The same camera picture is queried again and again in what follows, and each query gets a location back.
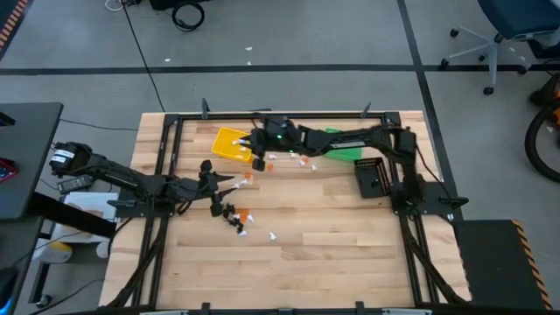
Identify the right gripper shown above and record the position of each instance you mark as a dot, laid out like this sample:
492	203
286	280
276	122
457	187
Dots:
277	137

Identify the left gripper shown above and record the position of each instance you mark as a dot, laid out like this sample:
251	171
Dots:
201	188

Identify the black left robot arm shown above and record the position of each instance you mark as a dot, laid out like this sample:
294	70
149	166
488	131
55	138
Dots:
118	175

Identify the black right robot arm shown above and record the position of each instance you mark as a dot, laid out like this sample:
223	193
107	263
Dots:
372	137

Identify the yellow plastic basket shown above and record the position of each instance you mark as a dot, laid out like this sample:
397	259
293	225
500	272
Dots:
223	144

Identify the green plastic basket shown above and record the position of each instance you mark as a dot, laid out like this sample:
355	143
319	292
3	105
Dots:
345	154

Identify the black plastic basket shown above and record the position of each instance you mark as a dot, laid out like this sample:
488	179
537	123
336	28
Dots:
372	177

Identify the white cardboard box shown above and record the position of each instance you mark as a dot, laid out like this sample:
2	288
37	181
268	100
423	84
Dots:
87	205

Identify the black power adapter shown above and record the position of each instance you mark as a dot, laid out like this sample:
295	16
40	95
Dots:
74	184

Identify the black equipment cart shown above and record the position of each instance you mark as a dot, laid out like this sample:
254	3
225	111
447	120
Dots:
162	4

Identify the yellow white round object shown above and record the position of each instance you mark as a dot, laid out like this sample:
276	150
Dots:
57	253

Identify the dark grey side desk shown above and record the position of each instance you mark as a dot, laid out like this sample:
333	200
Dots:
26	153

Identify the red flat item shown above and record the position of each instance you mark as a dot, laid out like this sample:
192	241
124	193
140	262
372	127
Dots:
6	170

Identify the black device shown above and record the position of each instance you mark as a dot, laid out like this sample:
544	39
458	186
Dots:
5	119

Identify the orange striped black ramp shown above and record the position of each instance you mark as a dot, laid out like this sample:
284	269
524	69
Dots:
9	22

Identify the hazard striped black platform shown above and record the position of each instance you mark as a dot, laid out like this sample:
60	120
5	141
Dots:
494	262

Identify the blue office chair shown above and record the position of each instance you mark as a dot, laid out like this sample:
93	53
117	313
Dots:
516	17

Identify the black orange vacuum cleaner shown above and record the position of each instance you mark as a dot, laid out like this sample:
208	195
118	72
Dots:
549	94

